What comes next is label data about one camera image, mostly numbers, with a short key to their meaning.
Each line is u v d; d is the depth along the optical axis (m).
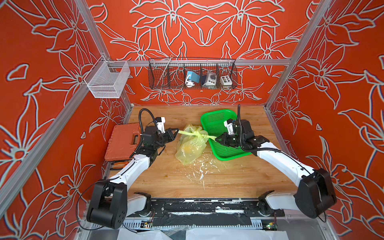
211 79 0.91
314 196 0.40
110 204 0.40
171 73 1.00
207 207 0.74
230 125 0.76
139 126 0.62
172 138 0.73
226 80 0.95
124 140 0.95
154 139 0.64
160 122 0.75
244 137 0.63
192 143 0.78
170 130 0.73
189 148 0.78
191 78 0.84
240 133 0.63
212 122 1.07
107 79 0.94
